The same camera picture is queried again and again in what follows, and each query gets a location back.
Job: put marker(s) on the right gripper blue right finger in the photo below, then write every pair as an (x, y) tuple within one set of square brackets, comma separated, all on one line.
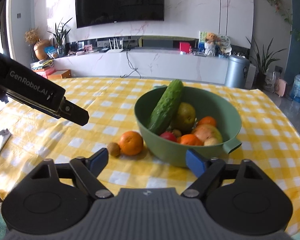
[(209, 173)]

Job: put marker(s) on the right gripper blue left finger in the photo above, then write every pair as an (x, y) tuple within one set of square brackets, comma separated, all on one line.
[(86, 171)]

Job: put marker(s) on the reddish-green mango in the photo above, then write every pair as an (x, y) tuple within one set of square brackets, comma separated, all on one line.
[(208, 134)]

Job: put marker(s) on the orange mandarin back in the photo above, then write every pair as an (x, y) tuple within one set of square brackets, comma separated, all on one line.
[(208, 120)]

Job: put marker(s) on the orange mandarin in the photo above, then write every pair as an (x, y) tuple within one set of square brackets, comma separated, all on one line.
[(131, 143), (208, 120)]

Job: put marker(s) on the orange mandarin front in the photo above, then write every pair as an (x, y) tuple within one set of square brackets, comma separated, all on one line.
[(131, 143)]

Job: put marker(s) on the red cherry tomato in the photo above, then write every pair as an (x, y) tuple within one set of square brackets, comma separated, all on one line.
[(169, 136)]

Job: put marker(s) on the green-yellow pear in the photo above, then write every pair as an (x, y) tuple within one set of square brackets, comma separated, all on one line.
[(184, 118)]

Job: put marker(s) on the green cucumber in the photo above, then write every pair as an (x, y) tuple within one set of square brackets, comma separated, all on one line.
[(166, 107)]

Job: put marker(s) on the brown longan back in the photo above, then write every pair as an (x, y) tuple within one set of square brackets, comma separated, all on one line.
[(113, 149)]

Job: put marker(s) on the brown longan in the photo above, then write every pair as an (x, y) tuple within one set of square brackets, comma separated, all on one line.
[(113, 149), (176, 133)]

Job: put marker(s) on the golden gourd vase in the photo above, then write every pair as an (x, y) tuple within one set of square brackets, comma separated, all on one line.
[(39, 49)]

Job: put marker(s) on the orange shoe box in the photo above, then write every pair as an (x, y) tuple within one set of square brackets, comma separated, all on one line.
[(60, 74)]

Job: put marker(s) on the brown longan right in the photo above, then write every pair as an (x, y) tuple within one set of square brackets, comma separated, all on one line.
[(176, 133)]

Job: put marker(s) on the yellow checkered tablecloth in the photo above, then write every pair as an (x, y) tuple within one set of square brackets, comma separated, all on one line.
[(251, 125)]

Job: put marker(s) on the green colander bowl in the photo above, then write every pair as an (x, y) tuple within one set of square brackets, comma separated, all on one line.
[(206, 104)]

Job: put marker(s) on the potted plant on console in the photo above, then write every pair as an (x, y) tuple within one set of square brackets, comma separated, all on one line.
[(60, 35)]

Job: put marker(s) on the white wifi router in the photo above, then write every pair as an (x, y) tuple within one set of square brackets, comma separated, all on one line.
[(116, 45)]

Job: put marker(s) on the grey metal trash bin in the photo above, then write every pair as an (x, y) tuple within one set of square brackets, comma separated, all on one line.
[(237, 71)]

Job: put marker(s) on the white tv console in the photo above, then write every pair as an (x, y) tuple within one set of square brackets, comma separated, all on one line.
[(147, 63)]

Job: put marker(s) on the potted plant by bin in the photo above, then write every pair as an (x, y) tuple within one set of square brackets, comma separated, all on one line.
[(262, 59)]

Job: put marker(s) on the teddy bear toy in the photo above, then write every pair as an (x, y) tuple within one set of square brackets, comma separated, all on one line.
[(210, 44)]

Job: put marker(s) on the red box on console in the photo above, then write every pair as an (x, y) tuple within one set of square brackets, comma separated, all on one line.
[(185, 47)]

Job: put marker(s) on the black wall television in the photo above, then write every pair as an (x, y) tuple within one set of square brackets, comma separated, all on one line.
[(95, 12)]

